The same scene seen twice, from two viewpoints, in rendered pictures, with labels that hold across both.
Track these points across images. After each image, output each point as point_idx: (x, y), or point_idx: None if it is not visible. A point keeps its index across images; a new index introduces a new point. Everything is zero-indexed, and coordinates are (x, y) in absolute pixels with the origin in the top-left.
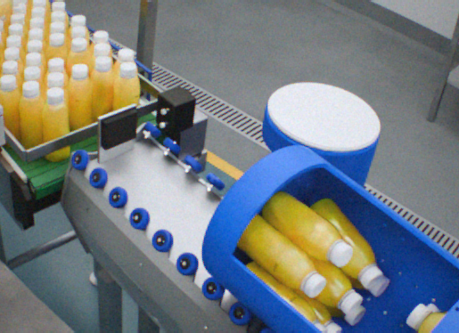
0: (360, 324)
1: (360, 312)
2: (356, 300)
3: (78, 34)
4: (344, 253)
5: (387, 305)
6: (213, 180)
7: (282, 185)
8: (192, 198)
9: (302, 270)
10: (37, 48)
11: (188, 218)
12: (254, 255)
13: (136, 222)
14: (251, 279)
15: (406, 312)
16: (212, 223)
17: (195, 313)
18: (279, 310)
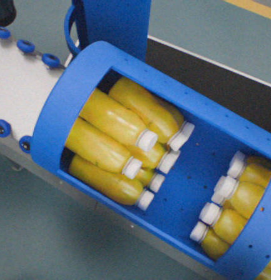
0: (179, 157)
1: (177, 157)
2: (171, 164)
3: None
4: (150, 143)
5: (197, 139)
6: (23, 49)
7: (78, 112)
8: (12, 64)
9: (119, 163)
10: None
11: (15, 87)
12: (77, 154)
13: None
14: (80, 187)
15: (216, 144)
16: (33, 150)
17: (49, 173)
18: (110, 207)
